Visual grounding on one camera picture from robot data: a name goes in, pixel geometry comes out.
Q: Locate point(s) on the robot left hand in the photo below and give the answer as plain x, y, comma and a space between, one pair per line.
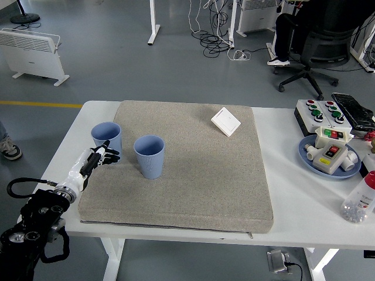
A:
79, 172

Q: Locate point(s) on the blue ribbed cup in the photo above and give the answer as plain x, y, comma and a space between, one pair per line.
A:
105, 131
150, 167

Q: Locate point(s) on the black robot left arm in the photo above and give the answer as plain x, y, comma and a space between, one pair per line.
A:
41, 205

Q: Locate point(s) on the white push-button control box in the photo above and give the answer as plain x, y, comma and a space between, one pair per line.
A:
345, 123
304, 114

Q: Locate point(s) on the person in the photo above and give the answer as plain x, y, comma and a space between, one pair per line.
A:
10, 150
282, 38

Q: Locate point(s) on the grey-brown mat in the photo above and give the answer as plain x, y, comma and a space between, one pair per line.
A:
199, 175

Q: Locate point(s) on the white panel heater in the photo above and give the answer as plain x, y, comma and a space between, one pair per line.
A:
29, 55
255, 17

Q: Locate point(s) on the black fan stand base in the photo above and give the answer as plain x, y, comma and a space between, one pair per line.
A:
25, 18

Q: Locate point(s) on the white desk leg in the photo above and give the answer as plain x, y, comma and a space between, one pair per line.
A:
271, 48
153, 23
231, 26

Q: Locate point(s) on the white table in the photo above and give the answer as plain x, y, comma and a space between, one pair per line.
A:
293, 205

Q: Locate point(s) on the silver foot pedal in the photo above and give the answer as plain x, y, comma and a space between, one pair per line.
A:
276, 260

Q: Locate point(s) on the blue plate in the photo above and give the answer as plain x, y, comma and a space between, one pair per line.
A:
303, 158

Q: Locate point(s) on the white pipe fitting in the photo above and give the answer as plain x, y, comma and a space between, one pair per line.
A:
350, 162
311, 152

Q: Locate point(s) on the black office chair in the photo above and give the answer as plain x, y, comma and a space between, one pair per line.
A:
322, 44

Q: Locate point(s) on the clear red-capped bead bottle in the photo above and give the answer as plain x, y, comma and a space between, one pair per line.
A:
359, 199

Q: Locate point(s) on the black plastic-wrapped object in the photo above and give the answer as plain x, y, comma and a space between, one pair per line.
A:
354, 111

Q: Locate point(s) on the small red object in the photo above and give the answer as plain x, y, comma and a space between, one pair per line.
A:
370, 136

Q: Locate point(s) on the small brown object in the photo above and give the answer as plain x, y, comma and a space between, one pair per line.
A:
373, 146

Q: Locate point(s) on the white desk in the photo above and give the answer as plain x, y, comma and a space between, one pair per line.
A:
355, 51

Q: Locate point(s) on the black table controller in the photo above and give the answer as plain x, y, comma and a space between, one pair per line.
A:
369, 254

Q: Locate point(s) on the white wall switch plate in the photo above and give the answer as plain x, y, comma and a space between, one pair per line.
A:
225, 121

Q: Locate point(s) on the white red-green switch box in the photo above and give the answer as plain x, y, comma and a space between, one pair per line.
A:
322, 139

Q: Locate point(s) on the grey red-button switch box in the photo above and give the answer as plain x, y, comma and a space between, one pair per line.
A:
325, 164

